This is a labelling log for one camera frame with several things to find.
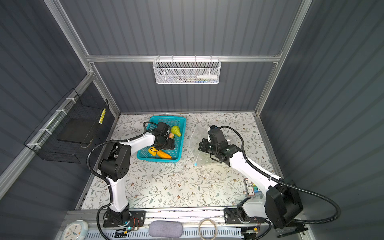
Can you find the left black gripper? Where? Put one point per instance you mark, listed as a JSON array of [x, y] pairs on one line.
[[170, 145]]

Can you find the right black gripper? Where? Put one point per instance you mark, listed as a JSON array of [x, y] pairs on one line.
[[203, 144]]

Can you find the yellow toy pepper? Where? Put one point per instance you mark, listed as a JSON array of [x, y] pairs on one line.
[[153, 151]]

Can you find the clear zip top bag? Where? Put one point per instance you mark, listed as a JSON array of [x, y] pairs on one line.
[[197, 136]]

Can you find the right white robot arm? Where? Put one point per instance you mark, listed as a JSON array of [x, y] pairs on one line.
[[283, 202]]

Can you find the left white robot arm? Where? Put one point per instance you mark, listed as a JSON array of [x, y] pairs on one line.
[[115, 164]]

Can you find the green toy pear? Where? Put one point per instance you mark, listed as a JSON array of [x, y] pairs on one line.
[[176, 131]]

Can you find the teal plastic basket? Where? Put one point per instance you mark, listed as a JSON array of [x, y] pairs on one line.
[[176, 153]]

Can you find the coloured marker pack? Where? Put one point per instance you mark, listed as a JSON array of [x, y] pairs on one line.
[[251, 188]]

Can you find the yellow marker in basket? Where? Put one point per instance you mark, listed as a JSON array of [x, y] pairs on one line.
[[102, 116]]

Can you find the white tube in basket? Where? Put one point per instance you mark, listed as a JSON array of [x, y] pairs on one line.
[[208, 77]]

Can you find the grey fabric pouch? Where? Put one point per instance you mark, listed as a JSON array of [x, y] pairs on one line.
[[166, 229]]

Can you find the black stapler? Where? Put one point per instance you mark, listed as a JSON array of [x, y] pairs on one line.
[[291, 229]]

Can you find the white analog clock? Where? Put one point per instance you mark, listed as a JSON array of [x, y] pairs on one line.
[[75, 231]]

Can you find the white wire wall basket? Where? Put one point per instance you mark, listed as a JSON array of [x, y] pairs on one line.
[[185, 73]]

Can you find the black wire wall basket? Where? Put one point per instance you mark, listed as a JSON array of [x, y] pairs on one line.
[[68, 134]]

